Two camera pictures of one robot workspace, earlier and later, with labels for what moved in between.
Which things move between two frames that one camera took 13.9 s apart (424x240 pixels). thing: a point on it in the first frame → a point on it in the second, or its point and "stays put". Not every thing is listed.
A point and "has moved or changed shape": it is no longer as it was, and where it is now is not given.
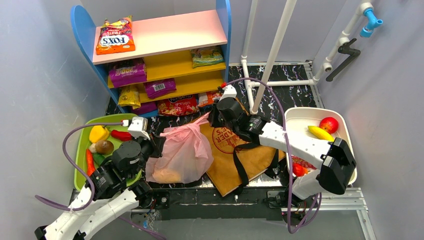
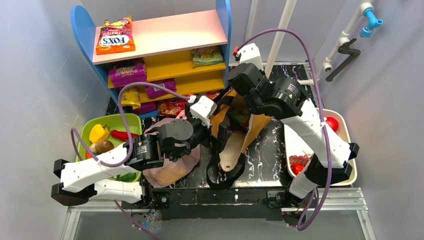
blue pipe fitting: [372, 22] stays put
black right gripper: [214, 117] → [235, 96]
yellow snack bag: [133, 95] stays put
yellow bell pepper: [98, 133] stays put
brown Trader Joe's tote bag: [236, 160] has moved or changed shape
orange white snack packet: [208, 98] stays put
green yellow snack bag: [206, 56] stays put
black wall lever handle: [345, 48] stays put
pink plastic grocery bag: [183, 155] has moved or changed shape
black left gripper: [157, 144] → [214, 138]
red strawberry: [299, 171] stays put
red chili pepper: [123, 136] stays put
